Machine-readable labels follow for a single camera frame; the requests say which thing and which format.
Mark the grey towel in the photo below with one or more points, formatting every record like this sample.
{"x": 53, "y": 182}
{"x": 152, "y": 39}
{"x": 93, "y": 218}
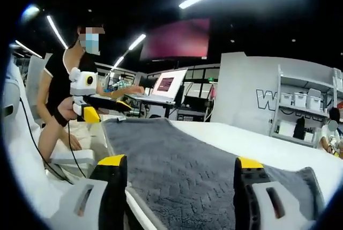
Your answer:
{"x": 174, "y": 160}

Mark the open silver laptop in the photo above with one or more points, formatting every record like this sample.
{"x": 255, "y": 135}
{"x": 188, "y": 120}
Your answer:
{"x": 168, "y": 82}

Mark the person's left hand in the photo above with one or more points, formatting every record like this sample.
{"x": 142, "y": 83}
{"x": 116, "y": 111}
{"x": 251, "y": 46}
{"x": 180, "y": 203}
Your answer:
{"x": 68, "y": 109}

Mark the green white mechanical device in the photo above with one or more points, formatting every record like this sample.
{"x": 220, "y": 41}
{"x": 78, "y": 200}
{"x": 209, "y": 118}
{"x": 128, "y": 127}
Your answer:
{"x": 118, "y": 85}

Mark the white high-back chair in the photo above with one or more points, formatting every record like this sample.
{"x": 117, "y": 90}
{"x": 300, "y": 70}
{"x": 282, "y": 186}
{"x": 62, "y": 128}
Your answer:
{"x": 33, "y": 80}

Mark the laptop stand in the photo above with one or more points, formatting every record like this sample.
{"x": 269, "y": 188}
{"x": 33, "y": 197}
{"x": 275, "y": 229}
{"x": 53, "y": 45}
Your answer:
{"x": 167, "y": 110}

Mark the white worn device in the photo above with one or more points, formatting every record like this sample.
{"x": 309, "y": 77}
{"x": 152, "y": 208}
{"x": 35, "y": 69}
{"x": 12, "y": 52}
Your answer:
{"x": 12, "y": 93}

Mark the white cardboard box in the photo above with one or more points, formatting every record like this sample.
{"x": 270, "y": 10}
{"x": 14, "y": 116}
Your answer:
{"x": 285, "y": 128}

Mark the black backpack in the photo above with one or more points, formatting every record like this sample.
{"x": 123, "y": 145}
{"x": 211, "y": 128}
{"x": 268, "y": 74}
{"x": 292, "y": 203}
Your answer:
{"x": 299, "y": 129}

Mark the black labelled case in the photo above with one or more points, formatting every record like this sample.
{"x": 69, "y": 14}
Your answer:
{"x": 195, "y": 117}

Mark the pink hanging cloth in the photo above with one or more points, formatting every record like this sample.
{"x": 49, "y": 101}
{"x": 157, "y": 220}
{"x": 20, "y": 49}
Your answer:
{"x": 212, "y": 92}

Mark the green exit sign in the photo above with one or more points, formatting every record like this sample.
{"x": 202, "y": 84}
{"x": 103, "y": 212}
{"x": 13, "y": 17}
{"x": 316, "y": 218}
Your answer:
{"x": 211, "y": 79}

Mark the row of white storage bins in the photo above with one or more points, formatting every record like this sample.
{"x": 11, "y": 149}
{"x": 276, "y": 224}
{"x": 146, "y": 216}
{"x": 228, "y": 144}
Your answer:
{"x": 300, "y": 100}

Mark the white lettered partition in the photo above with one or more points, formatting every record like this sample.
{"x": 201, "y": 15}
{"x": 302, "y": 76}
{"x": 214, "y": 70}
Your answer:
{"x": 235, "y": 80}

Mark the white metal shelving rack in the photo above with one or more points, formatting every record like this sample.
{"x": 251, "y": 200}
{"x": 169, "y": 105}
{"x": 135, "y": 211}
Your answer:
{"x": 302, "y": 81}

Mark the large wall monitor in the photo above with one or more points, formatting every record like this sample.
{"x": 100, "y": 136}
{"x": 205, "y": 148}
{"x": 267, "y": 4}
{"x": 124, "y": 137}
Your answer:
{"x": 177, "y": 39}

